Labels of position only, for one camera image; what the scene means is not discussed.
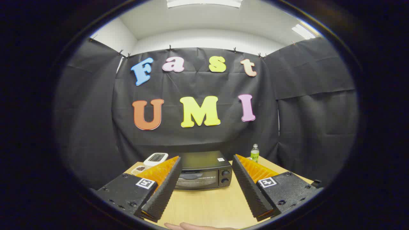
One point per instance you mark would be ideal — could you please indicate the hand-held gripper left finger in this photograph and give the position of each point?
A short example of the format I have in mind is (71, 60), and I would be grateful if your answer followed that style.
(164, 191)

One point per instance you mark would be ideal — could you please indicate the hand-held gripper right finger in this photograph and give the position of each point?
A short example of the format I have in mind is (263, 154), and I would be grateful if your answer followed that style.
(250, 191)

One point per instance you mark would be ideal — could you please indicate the ceiling light panel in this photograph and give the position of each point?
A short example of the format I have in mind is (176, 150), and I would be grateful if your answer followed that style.
(303, 31)
(204, 3)

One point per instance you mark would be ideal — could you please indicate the small white snack dish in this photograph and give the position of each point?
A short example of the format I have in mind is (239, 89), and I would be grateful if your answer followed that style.
(139, 168)

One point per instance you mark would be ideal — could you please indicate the green label plastic bottle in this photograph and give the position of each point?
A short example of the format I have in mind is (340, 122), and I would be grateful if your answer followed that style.
(254, 154)

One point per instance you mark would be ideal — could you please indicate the black toaster oven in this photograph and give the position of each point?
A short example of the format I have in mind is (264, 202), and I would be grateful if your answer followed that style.
(204, 163)

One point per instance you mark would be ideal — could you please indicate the white toaster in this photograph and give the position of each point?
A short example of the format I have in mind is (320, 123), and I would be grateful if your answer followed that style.
(156, 158)

